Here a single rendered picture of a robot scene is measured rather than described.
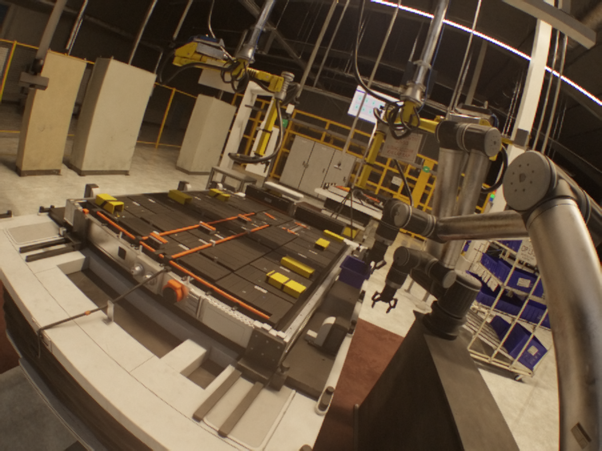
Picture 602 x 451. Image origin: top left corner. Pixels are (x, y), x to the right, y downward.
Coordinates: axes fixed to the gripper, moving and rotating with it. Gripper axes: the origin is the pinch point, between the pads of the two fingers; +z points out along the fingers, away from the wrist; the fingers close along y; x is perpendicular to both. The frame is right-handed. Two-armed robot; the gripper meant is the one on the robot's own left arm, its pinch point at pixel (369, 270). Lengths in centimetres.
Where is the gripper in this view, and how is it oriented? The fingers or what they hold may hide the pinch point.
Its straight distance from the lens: 156.4
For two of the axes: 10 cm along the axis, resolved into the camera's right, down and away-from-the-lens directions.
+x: -3.0, 1.3, -9.5
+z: -3.4, 9.1, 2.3
